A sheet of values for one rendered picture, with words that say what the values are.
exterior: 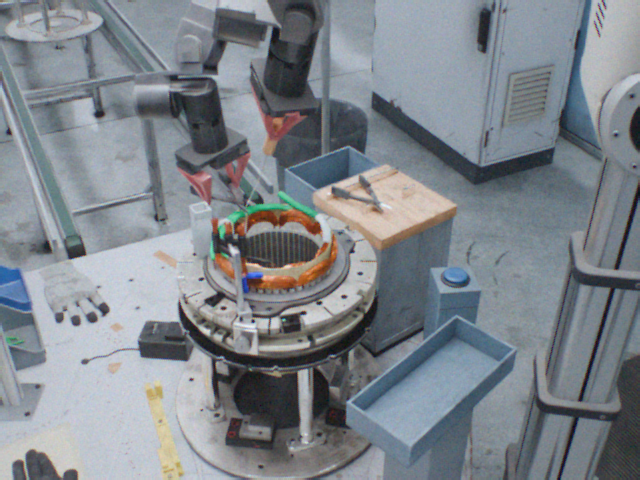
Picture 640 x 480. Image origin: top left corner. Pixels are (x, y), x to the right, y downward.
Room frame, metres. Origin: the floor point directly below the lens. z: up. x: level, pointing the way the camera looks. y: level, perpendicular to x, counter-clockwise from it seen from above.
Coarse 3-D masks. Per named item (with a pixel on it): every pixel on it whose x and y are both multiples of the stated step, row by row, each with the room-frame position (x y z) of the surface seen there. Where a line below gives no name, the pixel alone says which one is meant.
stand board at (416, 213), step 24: (384, 168) 1.31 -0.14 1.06; (360, 192) 1.22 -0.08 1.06; (384, 192) 1.22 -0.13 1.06; (432, 192) 1.22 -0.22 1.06; (336, 216) 1.16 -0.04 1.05; (360, 216) 1.13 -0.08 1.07; (384, 216) 1.13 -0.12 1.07; (408, 216) 1.13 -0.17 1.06; (432, 216) 1.13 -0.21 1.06; (384, 240) 1.06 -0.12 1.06
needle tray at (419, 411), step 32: (416, 352) 0.78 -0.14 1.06; (448, 352) 0.82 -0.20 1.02; (480, 352) 0.82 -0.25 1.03; (512, 352) 0.78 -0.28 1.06; (384, 384) 0.73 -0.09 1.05; (416, 384) 0.75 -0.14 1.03; (448, 384) 0.75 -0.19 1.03; (480, 384) 0.72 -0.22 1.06; (352, 416) 0.67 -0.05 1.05; (384, 416) 0.69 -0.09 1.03; (416, 416) 0.69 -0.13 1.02; (448, 416) 0.66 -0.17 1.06; (384, 448) 0.63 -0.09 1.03; (416, 448) 0.62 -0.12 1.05; (448, 448) 0.70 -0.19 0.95
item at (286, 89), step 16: (256, 64) 0.94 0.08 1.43; (272, 64) 0.88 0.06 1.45; (288, 64) 0.88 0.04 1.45; (304, 64) 0.89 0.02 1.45; (272, 80) 0.89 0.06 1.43; (288, 80) 0.88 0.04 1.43; (304, 80) 0.89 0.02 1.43; (272, 96) 0.89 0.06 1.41; (288, 96) 0.89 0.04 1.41; (304, 96) 0.90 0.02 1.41; (272, 112) 0.86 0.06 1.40; (288, 112) 0.87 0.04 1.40; (304, 112) 0.88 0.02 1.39
